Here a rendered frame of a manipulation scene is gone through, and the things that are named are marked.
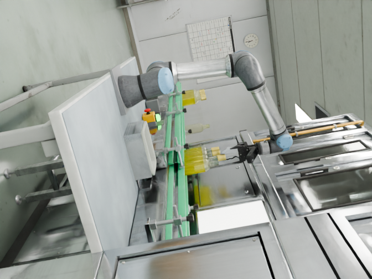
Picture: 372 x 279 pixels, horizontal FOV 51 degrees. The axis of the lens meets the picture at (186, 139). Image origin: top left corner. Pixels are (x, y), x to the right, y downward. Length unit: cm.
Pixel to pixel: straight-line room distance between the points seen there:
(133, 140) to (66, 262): 69
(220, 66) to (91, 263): 112
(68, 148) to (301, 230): 65
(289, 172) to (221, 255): 120
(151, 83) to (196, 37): 609
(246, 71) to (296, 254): 99
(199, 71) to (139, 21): 597
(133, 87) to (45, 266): 87
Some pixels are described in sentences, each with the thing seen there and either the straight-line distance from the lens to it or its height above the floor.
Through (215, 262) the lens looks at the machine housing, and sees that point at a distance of 105.
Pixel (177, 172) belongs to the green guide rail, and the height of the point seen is 93.
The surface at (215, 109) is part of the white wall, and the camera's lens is 814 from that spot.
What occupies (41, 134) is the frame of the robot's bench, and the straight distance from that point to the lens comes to 112.
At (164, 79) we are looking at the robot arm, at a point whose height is 97.
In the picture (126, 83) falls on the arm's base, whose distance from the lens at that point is 176.
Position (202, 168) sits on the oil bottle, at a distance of 201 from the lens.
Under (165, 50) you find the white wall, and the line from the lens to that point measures 784.
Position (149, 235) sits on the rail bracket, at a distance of 137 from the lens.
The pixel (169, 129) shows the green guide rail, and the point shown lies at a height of 90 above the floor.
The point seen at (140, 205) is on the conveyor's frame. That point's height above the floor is 77.
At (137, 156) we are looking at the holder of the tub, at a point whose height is 79.
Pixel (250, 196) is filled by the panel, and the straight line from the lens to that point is 194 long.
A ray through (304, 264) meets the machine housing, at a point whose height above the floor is 127.
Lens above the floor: 111
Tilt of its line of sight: 3 degrees down
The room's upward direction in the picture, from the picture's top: 79 degrees clockwise
